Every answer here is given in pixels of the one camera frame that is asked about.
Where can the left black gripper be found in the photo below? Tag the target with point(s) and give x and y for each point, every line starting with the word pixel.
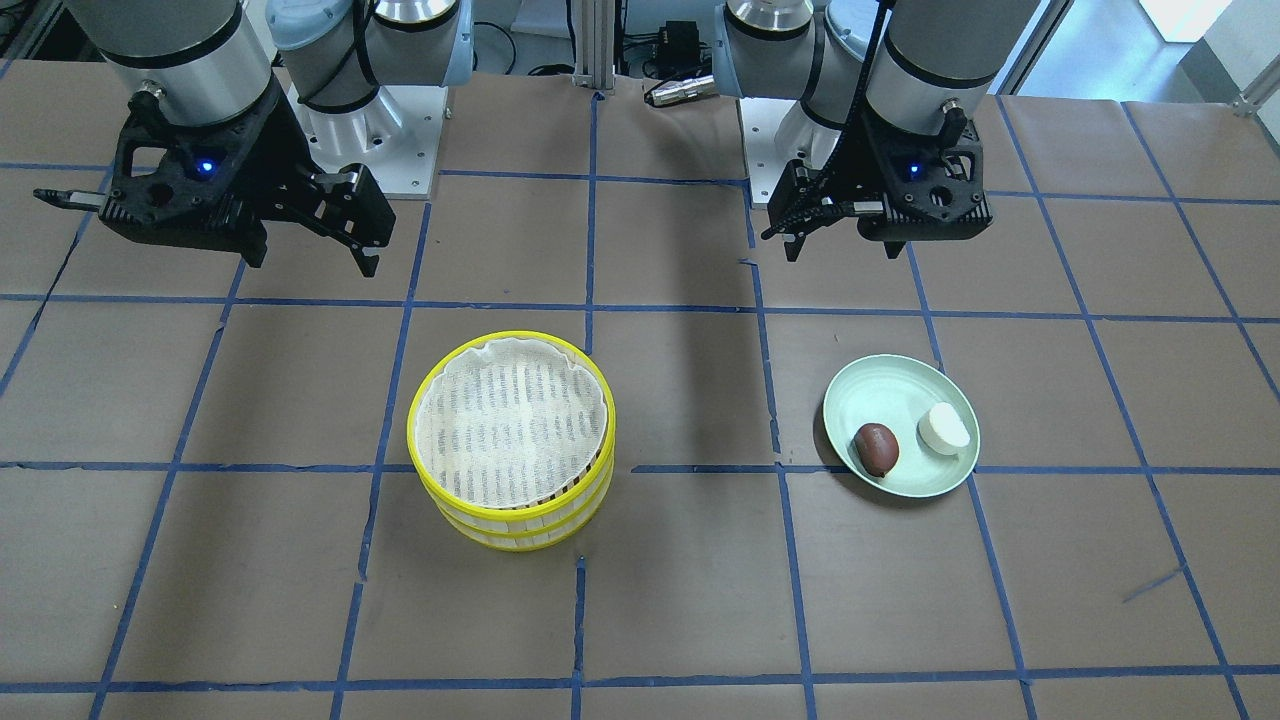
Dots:
pixel 862 153

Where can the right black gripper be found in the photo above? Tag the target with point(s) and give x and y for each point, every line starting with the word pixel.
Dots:
pixel 262 152

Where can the white steamed bun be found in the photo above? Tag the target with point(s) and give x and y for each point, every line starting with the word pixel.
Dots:
pixel 943 430

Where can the yellow steamer layer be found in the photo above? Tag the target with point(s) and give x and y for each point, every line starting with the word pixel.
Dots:
pixel 512 424
pixel 526 530

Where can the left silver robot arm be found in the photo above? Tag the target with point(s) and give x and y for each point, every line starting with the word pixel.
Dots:
pixel 900 97

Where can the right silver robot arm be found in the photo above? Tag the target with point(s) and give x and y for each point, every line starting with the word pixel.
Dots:
pixel 211 64

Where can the black power adapter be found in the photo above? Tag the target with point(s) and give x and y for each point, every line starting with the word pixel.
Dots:
pixel 677 51

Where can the light green plate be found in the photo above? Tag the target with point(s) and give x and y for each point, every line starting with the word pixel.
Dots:
pixel 895 390

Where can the brown steamed bun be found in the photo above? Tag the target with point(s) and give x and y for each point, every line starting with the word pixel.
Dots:
pixel 877 448

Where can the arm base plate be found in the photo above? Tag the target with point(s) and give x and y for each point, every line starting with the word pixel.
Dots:
pixel 765 153
pixel 397 136

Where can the aluminium frame post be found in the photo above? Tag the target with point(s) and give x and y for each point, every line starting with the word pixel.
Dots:
pixel 594 31

